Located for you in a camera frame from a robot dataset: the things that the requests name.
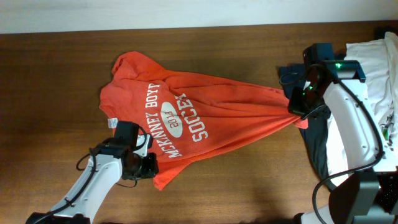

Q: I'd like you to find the white t-shirt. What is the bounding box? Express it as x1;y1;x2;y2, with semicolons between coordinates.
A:
326;32;397;175

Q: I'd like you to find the orange soccer t-shirt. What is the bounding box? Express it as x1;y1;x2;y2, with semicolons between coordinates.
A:
99;52;308;189

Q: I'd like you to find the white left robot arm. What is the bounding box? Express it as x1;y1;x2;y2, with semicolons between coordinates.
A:
26;121;159;224

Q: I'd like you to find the dark navy garment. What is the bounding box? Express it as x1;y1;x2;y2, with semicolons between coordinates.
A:
278;63;331;180

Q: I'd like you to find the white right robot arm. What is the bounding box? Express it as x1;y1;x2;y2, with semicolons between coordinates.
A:
288;44;397;223

